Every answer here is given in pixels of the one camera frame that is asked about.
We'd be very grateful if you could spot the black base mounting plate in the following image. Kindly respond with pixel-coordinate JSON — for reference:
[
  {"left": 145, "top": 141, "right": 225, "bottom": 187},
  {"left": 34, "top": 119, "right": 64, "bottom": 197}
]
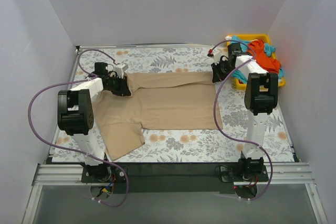
[{"left": 81, "top": 162, "right": 270, "bottom": 194}]

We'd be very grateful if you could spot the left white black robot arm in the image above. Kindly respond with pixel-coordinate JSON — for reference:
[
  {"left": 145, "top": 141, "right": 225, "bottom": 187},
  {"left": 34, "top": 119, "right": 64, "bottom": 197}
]
[{"left": 57, "top": 62, "right": 131, "bottom": 182}]

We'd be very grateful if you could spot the beige t shirt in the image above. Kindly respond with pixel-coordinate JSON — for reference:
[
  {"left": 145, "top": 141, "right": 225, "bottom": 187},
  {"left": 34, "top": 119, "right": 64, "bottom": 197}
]
[{"left": 92, "top": 71, "right": 223, "bottom": 160}]

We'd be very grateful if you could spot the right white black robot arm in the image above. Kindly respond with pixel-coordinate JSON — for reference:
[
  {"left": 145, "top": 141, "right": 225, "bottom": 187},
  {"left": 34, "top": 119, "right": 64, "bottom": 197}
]
[{"left": 207, "top": 39, "right": 278, "bottom": 186}]

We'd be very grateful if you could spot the aluminium frame rail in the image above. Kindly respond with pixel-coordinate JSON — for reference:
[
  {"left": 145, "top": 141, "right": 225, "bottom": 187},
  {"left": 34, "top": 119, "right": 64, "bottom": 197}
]
[{"left": 33, "top": 163, "right": 316, "bottom": 185}]

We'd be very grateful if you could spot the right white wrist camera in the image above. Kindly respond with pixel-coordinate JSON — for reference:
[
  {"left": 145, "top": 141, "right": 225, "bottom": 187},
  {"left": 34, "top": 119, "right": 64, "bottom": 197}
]
[{"left": 207, "top": 49, "right": 222, "bottom": 65}]

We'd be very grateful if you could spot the orange t shirt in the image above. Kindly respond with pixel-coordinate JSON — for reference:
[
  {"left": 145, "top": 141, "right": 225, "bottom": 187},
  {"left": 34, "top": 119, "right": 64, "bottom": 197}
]
[{"left": 248, "top": 39, "right": 281, "bottom": 73}]

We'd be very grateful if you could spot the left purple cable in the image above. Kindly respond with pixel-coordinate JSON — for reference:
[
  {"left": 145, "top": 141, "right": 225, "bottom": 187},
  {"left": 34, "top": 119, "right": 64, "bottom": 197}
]
[{"left": 28, "top": 48, "right": 131, "bottom": 208}]

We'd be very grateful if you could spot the yellow plastic bin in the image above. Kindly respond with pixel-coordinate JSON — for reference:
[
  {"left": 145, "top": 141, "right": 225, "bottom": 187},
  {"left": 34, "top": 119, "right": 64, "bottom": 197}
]
[{"left": 226, "top": 34, "right": 286, "bottom": 90}]

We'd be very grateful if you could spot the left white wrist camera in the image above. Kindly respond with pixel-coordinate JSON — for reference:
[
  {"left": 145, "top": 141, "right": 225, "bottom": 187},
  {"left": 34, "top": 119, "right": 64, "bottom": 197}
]
[{"left": 113, "top": 63, "right": 129, "bottom": 79}]

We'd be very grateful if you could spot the turquoise t shirt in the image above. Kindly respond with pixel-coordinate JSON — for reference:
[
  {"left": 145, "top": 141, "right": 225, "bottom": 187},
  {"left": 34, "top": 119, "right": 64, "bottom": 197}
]
[{"left": 225, "top": 35, "right": 284, "bottom": 83}]

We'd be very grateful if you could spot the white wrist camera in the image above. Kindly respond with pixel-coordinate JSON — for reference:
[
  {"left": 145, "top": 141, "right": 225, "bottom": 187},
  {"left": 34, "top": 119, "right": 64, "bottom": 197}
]
[
  {"left": 207, "top": 49, "right": 222, "bottom": 65},
  {"left": 113, "top": 63, "right": 129, "bottom": 79}
]

